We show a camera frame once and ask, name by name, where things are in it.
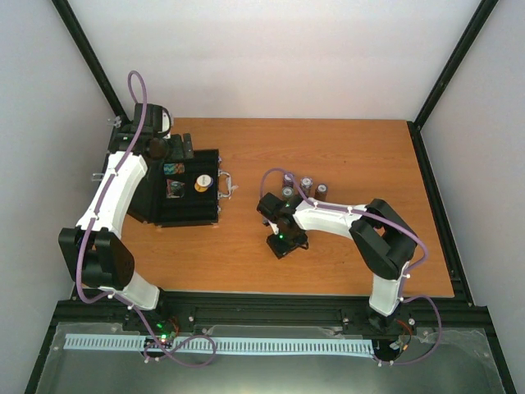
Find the grey chip stack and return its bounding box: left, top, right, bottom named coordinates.
left=299, top=176, right=313, bottom=197

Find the white dealer button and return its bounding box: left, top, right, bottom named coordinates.
left=195, top=174, right=213, bottom=188

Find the black poker set case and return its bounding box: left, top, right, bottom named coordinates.
left=92, top=117, right=240, bottom=231

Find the brown chip stack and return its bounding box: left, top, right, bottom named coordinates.
left=314, top=183, right=328, bottom=202

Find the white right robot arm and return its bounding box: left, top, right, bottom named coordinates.
left=257, top=193, right=418, bottom=332

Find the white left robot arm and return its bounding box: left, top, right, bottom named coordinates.
left=58, top=103, right=181, bottom=331

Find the black left frame post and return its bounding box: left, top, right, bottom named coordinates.
left=52, top=0, right=130, bottom=123

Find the black frame post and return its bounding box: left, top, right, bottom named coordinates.
left=412, top=0, right=500, bottom=128
left=52, top=0, right=130, bottom=123

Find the black aluminium frame rail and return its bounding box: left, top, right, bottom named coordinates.
left=52, top=289, right=491, bottom=329

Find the white slotted cable duct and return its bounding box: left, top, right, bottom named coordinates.
left=63, top=333, right=373, bottom=358

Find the black right frame post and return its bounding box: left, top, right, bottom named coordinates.
left=412, top=0, right=500, bottom=128

